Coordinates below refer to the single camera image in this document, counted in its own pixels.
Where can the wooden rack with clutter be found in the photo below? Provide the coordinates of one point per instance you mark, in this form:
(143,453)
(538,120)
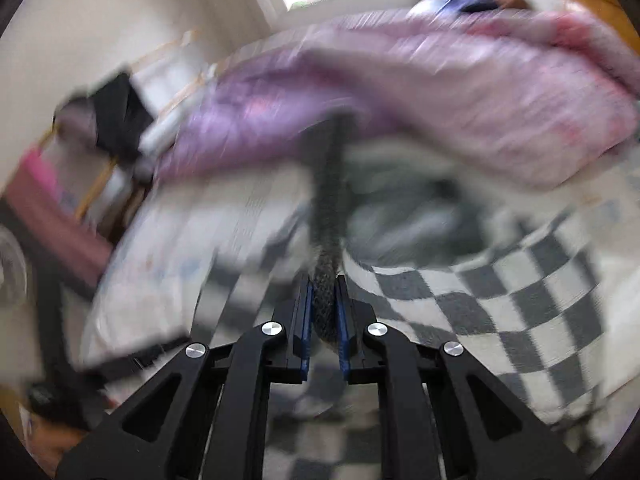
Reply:
(120,125)

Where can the grey knit garment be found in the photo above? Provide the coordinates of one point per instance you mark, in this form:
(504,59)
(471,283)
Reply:
(327,240)

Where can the white fan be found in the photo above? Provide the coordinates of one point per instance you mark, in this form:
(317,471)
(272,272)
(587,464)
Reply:
(11,265)

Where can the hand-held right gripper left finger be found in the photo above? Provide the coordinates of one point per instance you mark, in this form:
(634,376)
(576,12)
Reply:
(306,330)

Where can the white printed bed sheet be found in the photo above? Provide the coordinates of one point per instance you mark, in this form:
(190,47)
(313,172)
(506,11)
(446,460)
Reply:
(175,260)

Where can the checkered black white blanket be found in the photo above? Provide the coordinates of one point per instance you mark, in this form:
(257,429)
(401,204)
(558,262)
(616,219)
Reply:
(475,310)

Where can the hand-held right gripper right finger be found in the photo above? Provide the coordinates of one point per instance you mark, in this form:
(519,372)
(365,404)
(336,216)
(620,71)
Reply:
(342,330)

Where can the pink cloth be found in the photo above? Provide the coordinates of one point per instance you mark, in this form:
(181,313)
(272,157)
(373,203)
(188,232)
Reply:
(50,210)

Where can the purple pink quilt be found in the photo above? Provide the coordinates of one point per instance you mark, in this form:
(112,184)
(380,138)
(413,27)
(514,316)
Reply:
(400,95)

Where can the orange wooden furniture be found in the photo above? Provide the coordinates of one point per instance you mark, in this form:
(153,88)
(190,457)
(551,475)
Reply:
(600,5)

